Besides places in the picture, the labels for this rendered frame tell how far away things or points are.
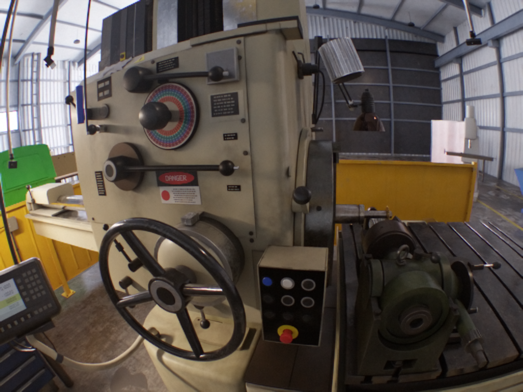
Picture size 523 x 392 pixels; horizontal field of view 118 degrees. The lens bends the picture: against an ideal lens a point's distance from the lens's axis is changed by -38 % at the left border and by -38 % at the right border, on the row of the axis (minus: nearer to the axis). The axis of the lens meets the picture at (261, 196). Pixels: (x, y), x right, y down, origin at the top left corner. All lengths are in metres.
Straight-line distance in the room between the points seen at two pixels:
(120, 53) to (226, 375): 1.94
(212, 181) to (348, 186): 2.54
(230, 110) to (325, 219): 0.38
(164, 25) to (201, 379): 1.91
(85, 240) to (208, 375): 1.05
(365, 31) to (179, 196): 15.72
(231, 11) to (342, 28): 14.70
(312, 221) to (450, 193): 2.87
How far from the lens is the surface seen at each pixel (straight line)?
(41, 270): 1.07
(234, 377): 1.26
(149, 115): 0.60
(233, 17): 1.42
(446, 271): 0.73
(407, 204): 3.26
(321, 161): 0.78
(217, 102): 0.61
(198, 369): 1.32
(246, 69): 0.60
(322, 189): 0.73
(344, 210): 0.96
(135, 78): 0.69
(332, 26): 16.01
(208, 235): 0.59
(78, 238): 1.76
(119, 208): 0.87
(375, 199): 3.15
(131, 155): 0.75
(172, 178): 0.69
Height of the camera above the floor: 1.64
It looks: 15 degrees down
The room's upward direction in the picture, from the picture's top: 3 degrees counter-clockwise
